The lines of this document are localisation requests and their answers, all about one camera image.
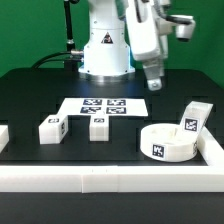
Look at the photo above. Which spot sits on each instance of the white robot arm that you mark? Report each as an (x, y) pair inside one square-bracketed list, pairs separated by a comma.
[(122, 31)]

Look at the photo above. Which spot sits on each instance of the white frame wall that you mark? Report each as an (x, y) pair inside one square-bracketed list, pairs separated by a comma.
[(92, 179)]

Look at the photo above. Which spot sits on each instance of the white marker sheet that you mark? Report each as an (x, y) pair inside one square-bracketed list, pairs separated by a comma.
[(109, 106)]

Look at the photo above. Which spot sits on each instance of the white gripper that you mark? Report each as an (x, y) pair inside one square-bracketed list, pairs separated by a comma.
[(147, 33)]

